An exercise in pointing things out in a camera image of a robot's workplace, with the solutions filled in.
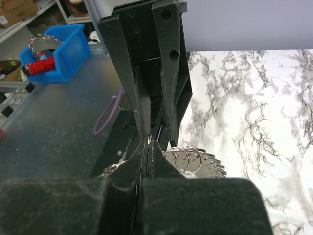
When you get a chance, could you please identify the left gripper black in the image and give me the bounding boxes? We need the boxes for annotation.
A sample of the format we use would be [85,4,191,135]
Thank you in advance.
[98,0,192,147]

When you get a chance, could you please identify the blue bin on floor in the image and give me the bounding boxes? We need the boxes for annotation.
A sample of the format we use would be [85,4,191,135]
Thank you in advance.
[20,23,91,84]

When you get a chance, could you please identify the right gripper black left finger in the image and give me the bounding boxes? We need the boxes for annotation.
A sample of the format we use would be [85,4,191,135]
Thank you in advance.
[0,141,148,235]

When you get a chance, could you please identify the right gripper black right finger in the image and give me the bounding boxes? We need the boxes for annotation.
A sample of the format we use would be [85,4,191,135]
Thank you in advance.
[137,140,273,235]

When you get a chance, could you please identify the red glitter toy microphone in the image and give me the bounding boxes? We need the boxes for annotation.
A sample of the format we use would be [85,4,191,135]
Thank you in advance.
[22,55,55,77]

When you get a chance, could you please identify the silver disc keyring holder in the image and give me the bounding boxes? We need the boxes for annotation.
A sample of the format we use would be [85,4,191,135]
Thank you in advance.
[97,133,227,179]

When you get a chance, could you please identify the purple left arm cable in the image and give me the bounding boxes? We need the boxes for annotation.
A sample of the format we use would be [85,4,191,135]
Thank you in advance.
[93,87,125,135]

